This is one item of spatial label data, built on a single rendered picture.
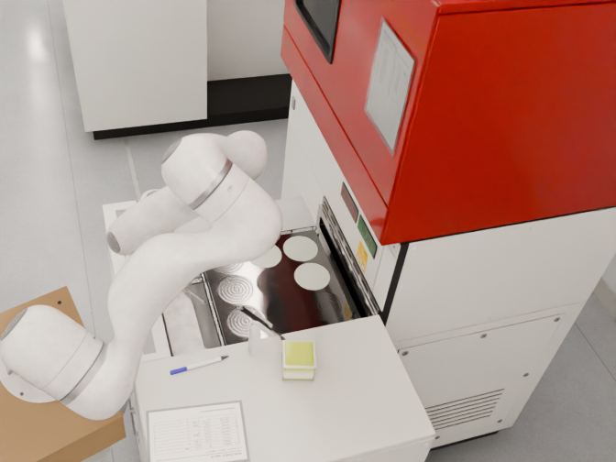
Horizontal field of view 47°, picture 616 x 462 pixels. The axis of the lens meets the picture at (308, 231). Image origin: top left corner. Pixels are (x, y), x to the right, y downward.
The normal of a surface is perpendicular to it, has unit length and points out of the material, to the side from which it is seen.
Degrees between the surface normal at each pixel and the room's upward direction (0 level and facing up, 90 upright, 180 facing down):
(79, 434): 41
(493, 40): 90
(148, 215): 47
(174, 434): 0
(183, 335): 0
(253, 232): 62
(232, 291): 0
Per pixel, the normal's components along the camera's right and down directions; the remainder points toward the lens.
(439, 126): 0.30, 0.70
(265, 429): 0.10, -0.70
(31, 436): 0.47, -0.12
